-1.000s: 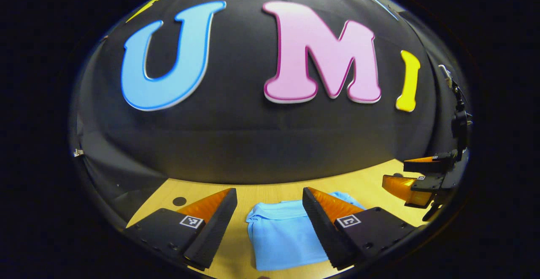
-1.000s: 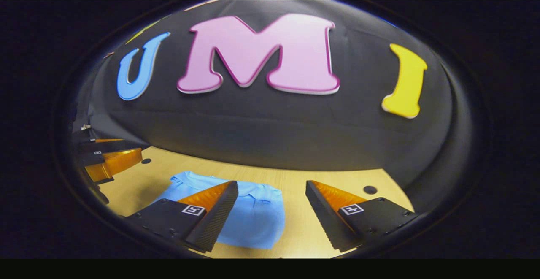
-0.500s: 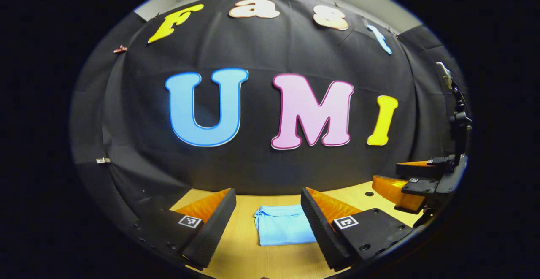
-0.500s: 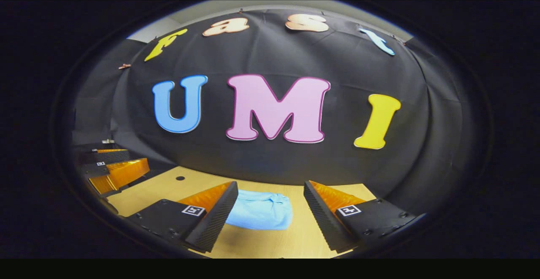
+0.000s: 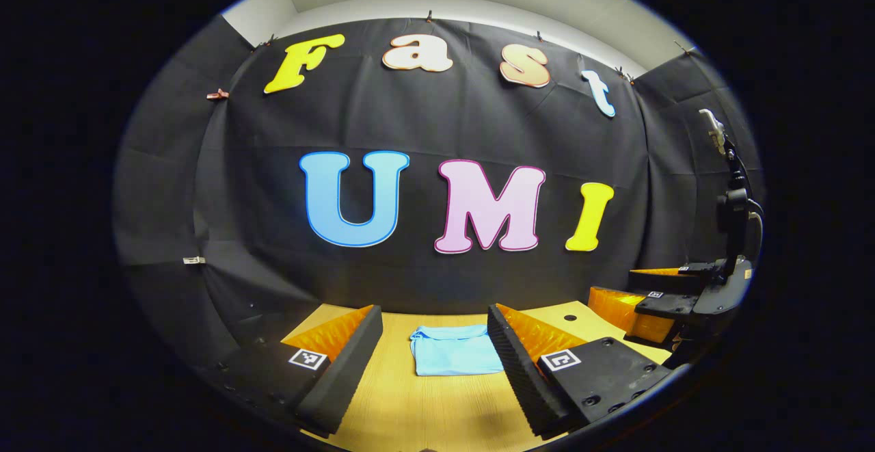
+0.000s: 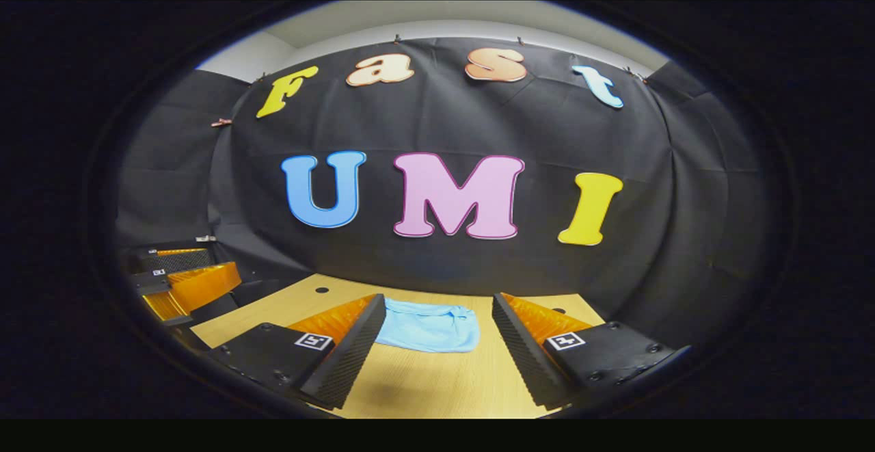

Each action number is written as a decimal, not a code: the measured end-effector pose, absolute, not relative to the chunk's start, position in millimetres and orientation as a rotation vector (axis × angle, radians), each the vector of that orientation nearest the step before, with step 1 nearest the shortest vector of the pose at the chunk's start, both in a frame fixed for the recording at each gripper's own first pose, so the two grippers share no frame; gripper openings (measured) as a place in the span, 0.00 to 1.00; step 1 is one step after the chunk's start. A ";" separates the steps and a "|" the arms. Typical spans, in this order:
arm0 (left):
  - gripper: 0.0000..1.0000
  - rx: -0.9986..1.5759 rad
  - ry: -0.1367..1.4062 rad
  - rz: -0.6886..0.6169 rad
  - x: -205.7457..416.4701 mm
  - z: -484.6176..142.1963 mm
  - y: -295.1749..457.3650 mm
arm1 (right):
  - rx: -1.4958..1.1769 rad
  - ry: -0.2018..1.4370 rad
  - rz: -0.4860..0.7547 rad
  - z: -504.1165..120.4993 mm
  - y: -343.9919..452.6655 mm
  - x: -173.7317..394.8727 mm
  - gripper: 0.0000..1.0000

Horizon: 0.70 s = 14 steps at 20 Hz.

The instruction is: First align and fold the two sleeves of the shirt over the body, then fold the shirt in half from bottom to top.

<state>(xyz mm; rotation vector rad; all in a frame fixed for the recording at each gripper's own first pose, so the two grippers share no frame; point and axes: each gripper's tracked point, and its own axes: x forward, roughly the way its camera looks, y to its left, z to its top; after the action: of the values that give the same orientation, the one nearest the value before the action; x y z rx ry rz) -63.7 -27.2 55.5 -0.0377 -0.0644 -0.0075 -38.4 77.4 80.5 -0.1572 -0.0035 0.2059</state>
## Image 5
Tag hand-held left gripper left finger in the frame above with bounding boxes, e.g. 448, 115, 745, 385
204, 304, 385, 438

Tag black backdrop cloth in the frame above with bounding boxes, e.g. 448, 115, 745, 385
113, 18, 766, 371

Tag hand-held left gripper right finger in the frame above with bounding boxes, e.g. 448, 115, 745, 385
487, 303, 675, 439

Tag light blue T-shirt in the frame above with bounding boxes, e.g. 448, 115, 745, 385
410, 324, 505, 377

